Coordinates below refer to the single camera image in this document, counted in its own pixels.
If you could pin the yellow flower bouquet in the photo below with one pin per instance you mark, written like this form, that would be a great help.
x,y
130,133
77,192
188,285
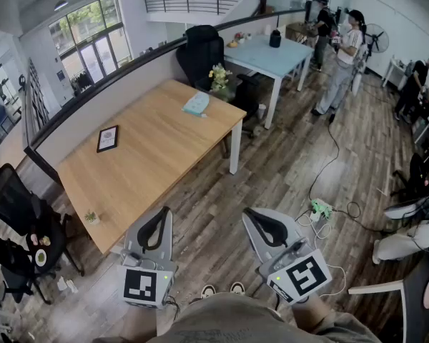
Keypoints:
x,y
220,79

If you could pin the person's shoe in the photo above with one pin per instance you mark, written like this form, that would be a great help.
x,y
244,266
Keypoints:
x,y
208,291
237,288

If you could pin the red flower pot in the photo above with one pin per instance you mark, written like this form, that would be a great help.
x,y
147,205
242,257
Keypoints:
x,y
240,37

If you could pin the yellow fruit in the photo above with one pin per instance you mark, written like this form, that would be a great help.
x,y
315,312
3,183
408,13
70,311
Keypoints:
x,y
232,44

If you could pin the person's left shoe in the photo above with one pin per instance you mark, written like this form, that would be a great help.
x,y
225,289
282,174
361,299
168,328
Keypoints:
x,y
208,291

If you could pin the black mesh office chair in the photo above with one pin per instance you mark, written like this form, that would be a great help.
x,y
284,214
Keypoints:
x,y
18,209

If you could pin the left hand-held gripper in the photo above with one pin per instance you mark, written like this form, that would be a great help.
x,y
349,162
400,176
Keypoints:
x,y
138,286

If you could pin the person's grey shirt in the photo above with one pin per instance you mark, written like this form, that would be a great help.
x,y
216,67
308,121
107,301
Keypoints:
x,y
236,320

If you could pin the large glass window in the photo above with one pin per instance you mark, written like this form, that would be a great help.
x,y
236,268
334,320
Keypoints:
x,y
93,41

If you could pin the white plate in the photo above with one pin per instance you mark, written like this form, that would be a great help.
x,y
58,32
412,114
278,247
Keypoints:
x,y
40,257

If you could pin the black metal railing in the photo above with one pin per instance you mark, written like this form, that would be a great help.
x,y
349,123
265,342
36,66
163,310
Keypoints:
x,y
35,98
193,4

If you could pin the person's left forearm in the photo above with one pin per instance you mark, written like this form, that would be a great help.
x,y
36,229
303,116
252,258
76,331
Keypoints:
x,y
141,322

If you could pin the green white power strip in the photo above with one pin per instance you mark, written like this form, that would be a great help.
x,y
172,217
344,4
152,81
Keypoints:
x,y
321,209

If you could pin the black picture frame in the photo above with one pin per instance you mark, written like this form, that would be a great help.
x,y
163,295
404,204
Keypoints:
x,y
107,138

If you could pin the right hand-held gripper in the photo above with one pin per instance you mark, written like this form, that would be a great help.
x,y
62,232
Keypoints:
x,y
304,273

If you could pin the person's right shoe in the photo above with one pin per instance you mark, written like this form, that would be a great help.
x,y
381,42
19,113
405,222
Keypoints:
x,y
237,288

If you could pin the light blue table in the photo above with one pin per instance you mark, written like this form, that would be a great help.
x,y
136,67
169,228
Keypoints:
x,y
268,57

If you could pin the black standing fan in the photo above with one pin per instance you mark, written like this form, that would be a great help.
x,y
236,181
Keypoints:
x,y
376,38

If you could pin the person's right forearm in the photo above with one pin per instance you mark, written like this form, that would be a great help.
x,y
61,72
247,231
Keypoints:
x,y
311,311

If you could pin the small potted plant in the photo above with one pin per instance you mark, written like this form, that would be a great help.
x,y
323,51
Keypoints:
x,y
92,217

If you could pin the white cup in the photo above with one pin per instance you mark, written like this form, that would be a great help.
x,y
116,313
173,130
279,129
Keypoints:
x,y
261,111

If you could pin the black high-back office chair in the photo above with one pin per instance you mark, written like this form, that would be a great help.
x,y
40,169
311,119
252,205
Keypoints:
x,y
200,54

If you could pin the black pendant lamp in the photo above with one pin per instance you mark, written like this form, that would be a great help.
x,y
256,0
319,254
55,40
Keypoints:
x,y
60,5

